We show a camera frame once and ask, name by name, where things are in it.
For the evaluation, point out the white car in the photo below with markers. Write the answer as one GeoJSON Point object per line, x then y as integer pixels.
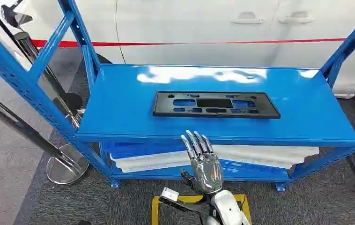
{"type": "Point", "coordinates": [196, 24]}

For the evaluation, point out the white plastic panel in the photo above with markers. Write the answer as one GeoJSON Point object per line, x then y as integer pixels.
{"type": "Point", "coordinates": [258, 155]}

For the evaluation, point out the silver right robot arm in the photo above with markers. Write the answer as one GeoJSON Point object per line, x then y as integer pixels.
{"type": "Point", "coordinates": [228, 208]}

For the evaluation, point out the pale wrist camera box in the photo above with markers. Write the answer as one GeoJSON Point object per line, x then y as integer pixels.
{"type": "Point", "coordinates": [169, 194]}

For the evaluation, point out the blue metal shelf rack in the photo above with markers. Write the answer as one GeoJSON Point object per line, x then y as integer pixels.
{"type": "Point", "coordinates": [121, 102]}

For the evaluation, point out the black plastic plate with cutouts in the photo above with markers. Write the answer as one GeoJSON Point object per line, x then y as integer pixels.
{"type": "Point", "coordinates": [162, 108]}

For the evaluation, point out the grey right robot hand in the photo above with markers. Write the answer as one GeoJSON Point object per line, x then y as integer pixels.
{"type": "Point", "coordinates": [207, 172]}

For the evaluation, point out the black camera bracket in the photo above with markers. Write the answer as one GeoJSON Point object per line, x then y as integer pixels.
{"type": "Point", "coordinates": [186, 206]}

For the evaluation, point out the red barrier belt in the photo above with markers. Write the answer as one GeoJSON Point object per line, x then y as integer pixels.
{"type": "Point", "coordinates": [165, 43]}

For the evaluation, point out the chrome stanchion with red belt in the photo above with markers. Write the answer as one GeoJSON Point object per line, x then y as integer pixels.
{"type": "Point", "coordinates": [28, 46]}

